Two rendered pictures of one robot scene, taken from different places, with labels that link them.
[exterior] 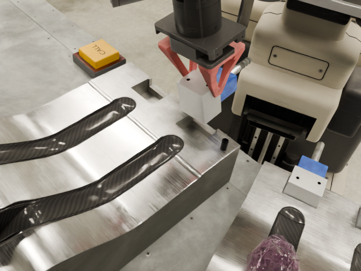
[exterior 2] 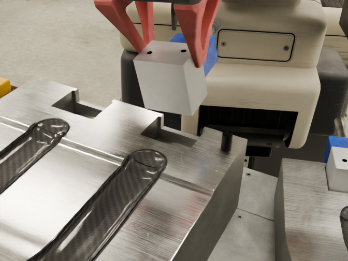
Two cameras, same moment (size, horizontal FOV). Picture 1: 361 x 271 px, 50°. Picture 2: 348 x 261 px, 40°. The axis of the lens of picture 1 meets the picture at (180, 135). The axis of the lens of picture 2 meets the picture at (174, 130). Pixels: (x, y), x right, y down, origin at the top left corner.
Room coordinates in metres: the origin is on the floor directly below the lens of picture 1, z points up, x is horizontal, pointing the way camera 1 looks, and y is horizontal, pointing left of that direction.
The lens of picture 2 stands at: (0.05, 0.08, 1.16)
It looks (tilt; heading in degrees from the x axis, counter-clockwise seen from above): 34 degrees down; 345
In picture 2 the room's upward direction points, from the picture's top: 2 degrees clockwise
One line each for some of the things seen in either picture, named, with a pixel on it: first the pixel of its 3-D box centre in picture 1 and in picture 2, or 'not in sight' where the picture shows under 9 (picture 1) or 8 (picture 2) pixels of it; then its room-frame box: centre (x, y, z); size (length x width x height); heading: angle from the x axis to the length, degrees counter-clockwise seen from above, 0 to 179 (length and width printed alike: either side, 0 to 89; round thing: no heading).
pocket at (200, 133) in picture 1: (196, 134); (173, 145); (0.43, -0.02, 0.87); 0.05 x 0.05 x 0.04; 50
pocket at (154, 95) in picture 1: (150, 98); (85, 117); (0.50, 0.06, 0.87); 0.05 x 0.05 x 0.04; 50
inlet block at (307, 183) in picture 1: (310, 170); (346, 153); (0.40, -0.21, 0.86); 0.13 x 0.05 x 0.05; 157
